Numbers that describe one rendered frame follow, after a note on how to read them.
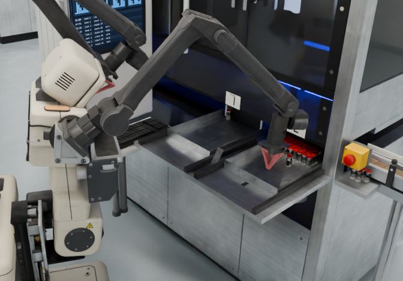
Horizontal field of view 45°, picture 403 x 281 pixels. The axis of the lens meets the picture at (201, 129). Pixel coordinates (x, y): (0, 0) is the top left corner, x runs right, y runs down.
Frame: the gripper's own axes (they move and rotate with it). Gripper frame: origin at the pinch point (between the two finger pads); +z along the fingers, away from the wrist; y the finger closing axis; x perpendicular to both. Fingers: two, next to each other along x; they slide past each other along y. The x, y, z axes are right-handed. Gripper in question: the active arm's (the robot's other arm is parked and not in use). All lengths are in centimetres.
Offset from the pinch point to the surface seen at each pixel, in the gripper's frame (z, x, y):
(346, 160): -6.7, -17.9, 20.4
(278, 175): 7.0, 2.3, 11.8
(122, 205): 72, 99, 19
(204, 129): 7, 48, 16
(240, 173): 7.8, 11.2, 0.3
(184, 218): 69, 69, 38
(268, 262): 60, 11, 36
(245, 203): 11.3, -1.4, -10.5
